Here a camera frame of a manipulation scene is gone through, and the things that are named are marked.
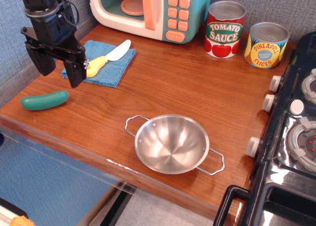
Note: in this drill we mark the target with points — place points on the black toy stove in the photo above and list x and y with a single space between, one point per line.
283 178

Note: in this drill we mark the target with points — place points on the green toy cucumber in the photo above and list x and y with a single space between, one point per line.
44 102

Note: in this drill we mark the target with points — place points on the yellow handled white toy knife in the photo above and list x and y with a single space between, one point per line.
96 64

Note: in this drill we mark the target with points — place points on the white stove knob bottom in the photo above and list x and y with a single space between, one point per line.
252 147

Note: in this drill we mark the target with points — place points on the teal toy microwave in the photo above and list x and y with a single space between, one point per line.
175 21

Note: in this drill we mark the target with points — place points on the pineapple slices can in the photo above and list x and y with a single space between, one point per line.
266 44

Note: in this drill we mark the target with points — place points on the orange object bottom left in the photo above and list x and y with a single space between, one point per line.
21 221

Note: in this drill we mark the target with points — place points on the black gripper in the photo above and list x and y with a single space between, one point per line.
52 36

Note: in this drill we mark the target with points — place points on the white stove knob middle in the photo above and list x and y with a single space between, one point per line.
268 102

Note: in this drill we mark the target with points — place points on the steel pot with wire handles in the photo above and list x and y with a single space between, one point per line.
172 144

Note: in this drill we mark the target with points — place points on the white stove knob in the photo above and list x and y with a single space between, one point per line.
268 102
252 147
275 82

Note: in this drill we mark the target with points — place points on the blue folded cloth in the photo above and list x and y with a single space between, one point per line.
111 73

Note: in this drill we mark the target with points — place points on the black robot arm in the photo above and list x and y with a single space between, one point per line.
52 37

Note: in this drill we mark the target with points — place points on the white stove knob top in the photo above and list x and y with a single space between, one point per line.
275 82

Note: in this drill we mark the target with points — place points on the tomato sauce can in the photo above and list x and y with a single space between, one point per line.
224 27

